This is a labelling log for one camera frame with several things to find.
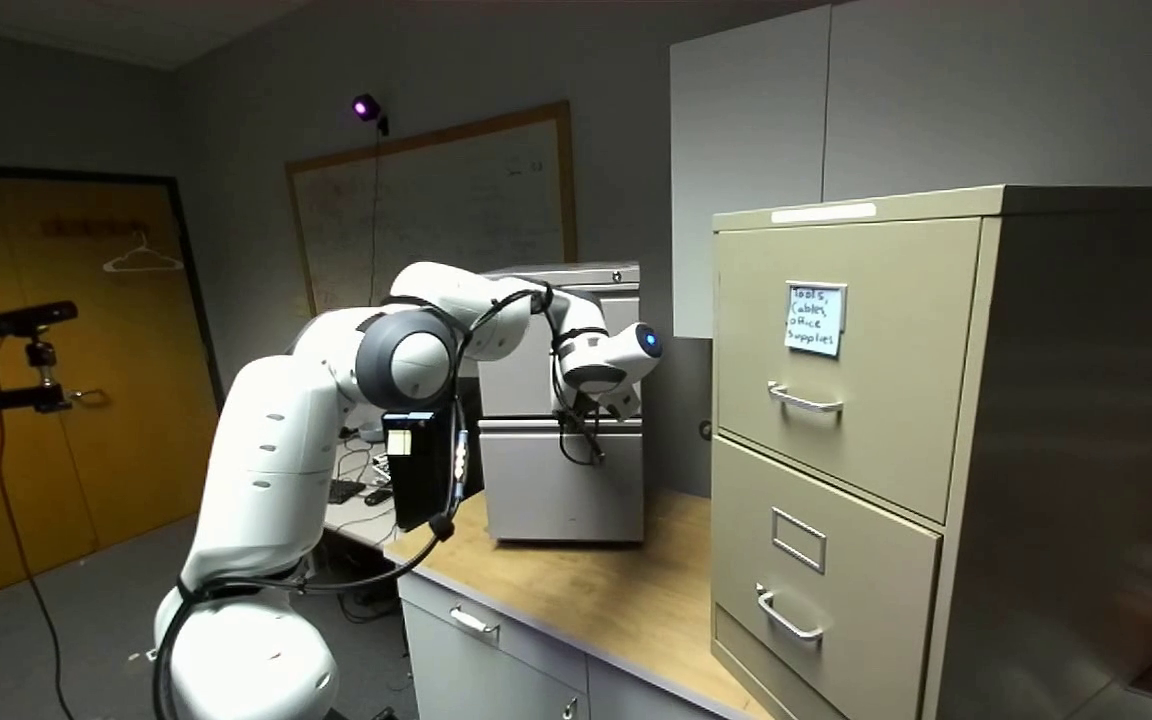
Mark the orange wooden door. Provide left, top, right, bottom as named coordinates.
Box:
left=0, top=164, right=223, bottom=614

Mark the white wall cabinet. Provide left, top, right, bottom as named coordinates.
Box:
left=670, top=0, right=1152, bottom=345

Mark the paper label on filing cabinet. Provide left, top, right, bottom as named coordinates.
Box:
left=780, top=276, right=853, bottom=364

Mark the whiteboard with wooden frame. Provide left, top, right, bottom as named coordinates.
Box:
left=286, top=100, right=579, bottom=354

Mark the beige metal filing cabinet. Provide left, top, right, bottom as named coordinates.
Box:
left=709, top=181, right=1152, bottom=720

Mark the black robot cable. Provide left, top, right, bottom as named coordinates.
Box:
left=148, top=281, right=567, bottom=720

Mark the black rectangular box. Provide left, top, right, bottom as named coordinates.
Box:
left=382, top=409, right=456, bottom=531

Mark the small grey drawer cabinet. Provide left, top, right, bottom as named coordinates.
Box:
left=471, top=260, right=652, bottom=547

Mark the black stereo camera bar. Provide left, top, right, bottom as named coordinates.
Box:
left=0, top=296, right=84, bottom=349

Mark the grey drawer with bar handle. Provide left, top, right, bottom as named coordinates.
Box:
left=475, top=417, right=652, bottom=547

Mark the wire clothes hanger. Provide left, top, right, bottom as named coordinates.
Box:
left=100, top=236, right=194, bottom=286

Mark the black camera cable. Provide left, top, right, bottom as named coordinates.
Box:
left=0, top=340, right=78, bottom=720

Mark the webcam with purple light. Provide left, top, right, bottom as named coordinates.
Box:
left=344, top=91, right=396, bottom=140

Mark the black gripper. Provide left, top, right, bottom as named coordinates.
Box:
left=549, top=375, right=612, bottom=467

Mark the grey desk drawer unit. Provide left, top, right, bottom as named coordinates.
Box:
left=392, top=571, right=727, bottom=720

